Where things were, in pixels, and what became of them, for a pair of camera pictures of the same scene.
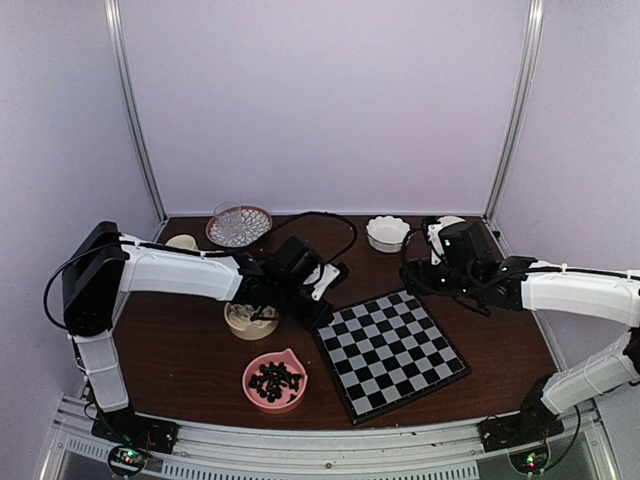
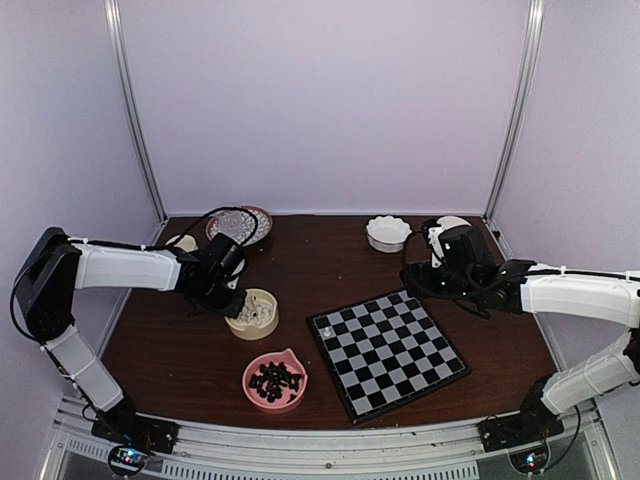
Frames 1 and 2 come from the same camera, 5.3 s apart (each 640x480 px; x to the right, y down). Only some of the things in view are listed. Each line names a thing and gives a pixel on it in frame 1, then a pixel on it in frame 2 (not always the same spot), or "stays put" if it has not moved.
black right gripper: [417, 272] stays put
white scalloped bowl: [386, 234] stays put
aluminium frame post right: [521, 110] stays put
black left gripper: [322, 316] to [233, 308]
